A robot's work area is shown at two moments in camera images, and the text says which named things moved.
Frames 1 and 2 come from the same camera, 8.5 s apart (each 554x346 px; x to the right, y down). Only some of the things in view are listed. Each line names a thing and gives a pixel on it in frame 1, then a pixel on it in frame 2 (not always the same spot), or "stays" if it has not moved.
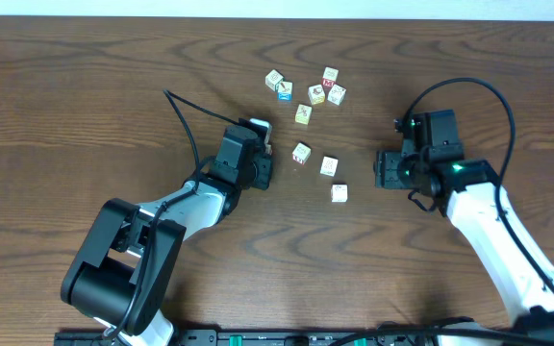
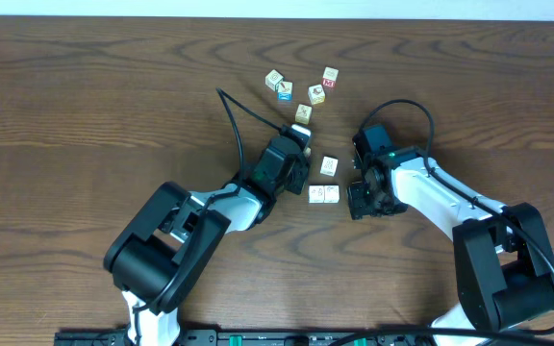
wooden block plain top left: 272,80 stays
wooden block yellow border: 303,114 stays
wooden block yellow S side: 329,166 stays
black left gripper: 263,168 to 299,174
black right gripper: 386,168 to 359,208
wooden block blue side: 285,91 stays
